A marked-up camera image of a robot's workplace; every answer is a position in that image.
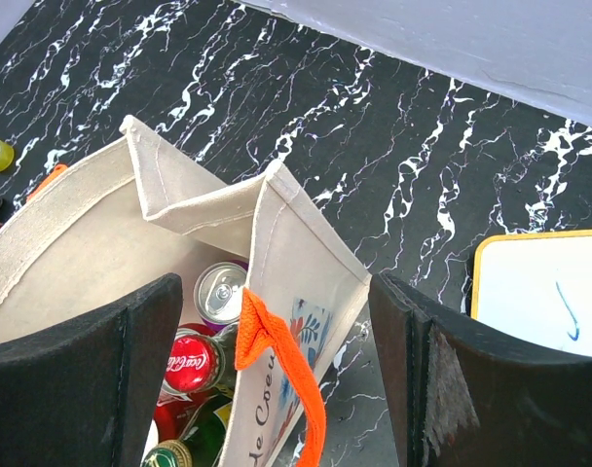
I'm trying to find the purple soda can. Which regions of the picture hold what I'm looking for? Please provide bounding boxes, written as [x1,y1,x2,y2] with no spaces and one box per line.
[194,261,247,332]

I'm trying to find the red cola can back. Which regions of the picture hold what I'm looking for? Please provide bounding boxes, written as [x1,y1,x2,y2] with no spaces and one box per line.
[153,392,213,442]

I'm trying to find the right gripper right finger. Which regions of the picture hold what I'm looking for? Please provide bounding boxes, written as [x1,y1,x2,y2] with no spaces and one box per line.
[368,273,592,466]

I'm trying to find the white board wooden frame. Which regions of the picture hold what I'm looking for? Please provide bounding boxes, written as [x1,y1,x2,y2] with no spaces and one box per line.
[470,230,592,357]

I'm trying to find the glass cola bottle red cap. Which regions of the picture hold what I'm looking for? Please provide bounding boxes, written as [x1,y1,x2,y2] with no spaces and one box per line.
[162,323,238,398]

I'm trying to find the green glass bottle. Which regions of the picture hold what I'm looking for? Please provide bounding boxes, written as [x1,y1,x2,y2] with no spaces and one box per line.
[141,393,233,467]

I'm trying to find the beige canvas bag orange handles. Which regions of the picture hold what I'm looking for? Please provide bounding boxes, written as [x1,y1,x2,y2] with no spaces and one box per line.
[0,116,370,466]

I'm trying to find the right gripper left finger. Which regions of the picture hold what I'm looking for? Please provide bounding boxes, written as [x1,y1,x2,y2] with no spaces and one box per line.
[0,273,183,466]

